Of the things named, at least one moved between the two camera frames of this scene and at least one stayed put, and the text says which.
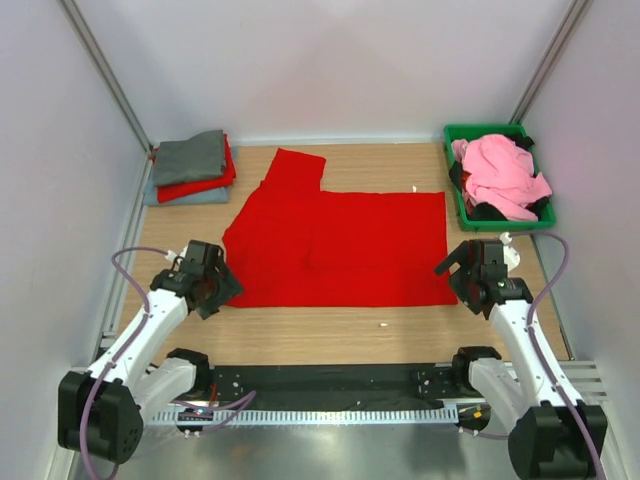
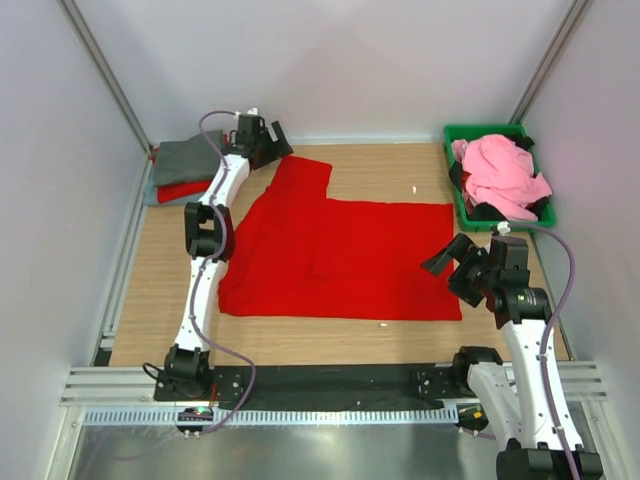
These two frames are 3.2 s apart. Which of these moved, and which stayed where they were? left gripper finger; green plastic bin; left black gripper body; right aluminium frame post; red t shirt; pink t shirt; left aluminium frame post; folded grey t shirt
Moved: red t shirt; left black gripper body; left gripper finger
Stayed: right aluminium frame post; left aluminium frame post; pink t shirt; green plastic bin; folded grey t shirt
